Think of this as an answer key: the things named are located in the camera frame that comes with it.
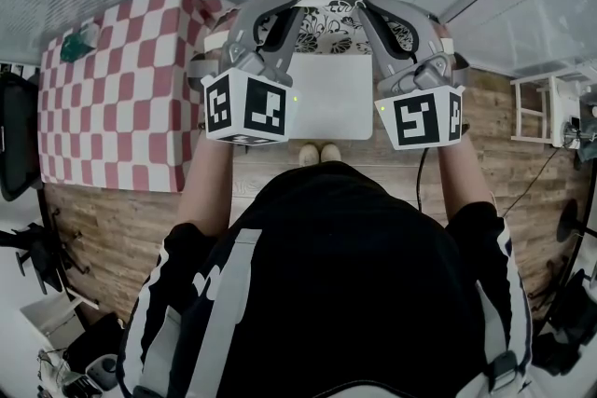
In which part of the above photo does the person's black white shirt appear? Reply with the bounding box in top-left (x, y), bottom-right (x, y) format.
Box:
top-left (116, 160), bottom-right (534, 398)

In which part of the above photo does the person's beige shoe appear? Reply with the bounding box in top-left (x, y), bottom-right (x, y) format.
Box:
top-left (298, 143), bottom-right (321, 167)
top-left (320, 142), bottom-right (342, 164)

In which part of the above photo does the grey round device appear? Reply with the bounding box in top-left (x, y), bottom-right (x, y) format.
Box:
top-left (85, 353), bottom-right (120, 393)

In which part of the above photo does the black white floral cushion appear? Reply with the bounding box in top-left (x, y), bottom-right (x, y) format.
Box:
top-left (296, 0), bottom-right (374, 57)

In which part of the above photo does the green crumpled bag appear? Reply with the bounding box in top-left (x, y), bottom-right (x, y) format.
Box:
top-left (59, 21), bottom-right (102, 64)

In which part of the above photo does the person's left beige shoe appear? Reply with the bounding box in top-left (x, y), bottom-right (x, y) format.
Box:
top-left (298, 143), bottom-right (321, 167)

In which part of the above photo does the black office chair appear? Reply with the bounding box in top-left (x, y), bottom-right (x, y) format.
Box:
top-left (0, 71), bottom-right (45, 203)

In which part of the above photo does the person's right beige shoe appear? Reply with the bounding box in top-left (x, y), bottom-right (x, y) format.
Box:
top-left (320, 142), bottom-right (342, 164)

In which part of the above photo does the red white checkered cloth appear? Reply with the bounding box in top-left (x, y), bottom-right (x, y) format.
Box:
top-left (36, 0), bottom-right (237, 195)

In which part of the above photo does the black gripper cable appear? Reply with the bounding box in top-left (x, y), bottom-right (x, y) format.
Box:
top-left (415, 147), bottom-right (431, 213)

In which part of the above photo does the person's right forearm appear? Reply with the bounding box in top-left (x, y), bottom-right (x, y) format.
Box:
top-left (436, 130), bottom-right (496, 230)

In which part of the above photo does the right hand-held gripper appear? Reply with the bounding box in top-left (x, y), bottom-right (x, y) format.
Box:
top-left (356, 0), bottom-right (470, 151)

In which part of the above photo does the white wooden stool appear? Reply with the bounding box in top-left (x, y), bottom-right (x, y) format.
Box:
top-left (509, 65), bottom-right (597, 150)

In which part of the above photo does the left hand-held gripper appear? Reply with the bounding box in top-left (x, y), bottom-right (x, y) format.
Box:
top-left (188, 0), bottom-right (305, 146)

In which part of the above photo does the black tripod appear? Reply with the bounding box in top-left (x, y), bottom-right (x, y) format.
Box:
top-left (0, 221), bottom-right (90, 295)

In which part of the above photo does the person's left forearm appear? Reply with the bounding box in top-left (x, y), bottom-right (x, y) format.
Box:
top-left (176, 135), bottom-right (234, 240)

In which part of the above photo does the black bag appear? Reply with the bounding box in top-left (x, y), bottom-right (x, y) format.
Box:
top-left (530, 268), bottom-right (597, 379)

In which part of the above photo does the black round stand base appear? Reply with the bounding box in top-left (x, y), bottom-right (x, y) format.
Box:
top-left (555, 199), bottom-right (597, 245)

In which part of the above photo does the white box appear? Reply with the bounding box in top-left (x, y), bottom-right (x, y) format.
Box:
top-left (20, 292), bottom-right (81, 337)

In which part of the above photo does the thin black floor cable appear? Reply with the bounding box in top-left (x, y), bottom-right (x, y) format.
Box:
top-left (500, 145), bottom-right (566, 218)

